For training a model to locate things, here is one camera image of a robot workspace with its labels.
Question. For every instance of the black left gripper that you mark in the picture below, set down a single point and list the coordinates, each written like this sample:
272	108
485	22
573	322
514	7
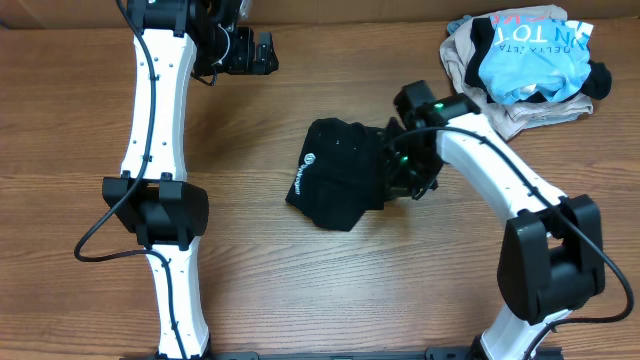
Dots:
244	62

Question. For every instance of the black t-shirt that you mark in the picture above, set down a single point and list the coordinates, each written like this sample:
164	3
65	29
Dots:
340	174

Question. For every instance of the brown cardboard backboard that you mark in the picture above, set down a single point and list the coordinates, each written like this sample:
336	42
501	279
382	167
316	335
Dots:
72	14

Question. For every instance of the beige folded garment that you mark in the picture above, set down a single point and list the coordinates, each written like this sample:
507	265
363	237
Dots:
507	120

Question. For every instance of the teal garment in pile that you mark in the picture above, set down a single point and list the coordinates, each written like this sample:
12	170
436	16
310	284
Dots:
454	26

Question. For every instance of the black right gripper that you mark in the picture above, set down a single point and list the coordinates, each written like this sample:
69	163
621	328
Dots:
393	185

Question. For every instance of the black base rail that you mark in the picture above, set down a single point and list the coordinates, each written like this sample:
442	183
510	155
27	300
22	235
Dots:
350	355

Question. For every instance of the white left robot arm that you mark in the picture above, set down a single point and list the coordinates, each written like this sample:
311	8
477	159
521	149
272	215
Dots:
176	42

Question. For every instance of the light blue printed t-shirt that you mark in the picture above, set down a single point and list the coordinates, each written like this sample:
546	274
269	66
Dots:
531	55

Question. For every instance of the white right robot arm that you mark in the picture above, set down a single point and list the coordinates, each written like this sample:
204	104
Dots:
549	263

